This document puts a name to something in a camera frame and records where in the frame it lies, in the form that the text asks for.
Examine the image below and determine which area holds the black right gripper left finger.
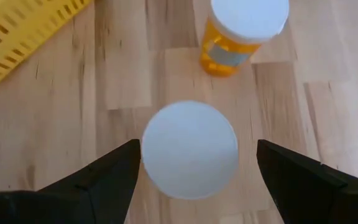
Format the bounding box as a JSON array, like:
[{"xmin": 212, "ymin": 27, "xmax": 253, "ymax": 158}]
[{"xmin": 0, "ymin": 138, "xmax": 142, "ymax": 224}]

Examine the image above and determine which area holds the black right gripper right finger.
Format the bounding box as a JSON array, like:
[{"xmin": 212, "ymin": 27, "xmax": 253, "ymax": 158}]
[{"xmin": 255, "ymin": 139, "xmax": 358, "ymax": 224}]

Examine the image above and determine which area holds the orange pill bottle white cap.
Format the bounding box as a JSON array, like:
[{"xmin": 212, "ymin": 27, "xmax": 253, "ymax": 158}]
[
  {"xmin": 199, "ymin": 0, "xmax": 290, "ymax": 78},
  {"xmin": 140, "ymin": 100, "xmax": 240, "ymax": 200}
]

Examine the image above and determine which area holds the yellow slotted plastic basket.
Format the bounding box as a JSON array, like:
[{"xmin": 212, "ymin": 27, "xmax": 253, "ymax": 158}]
[{"xmin": 0, "ymin": 0, "xmax": 94, "ymax": 94}]

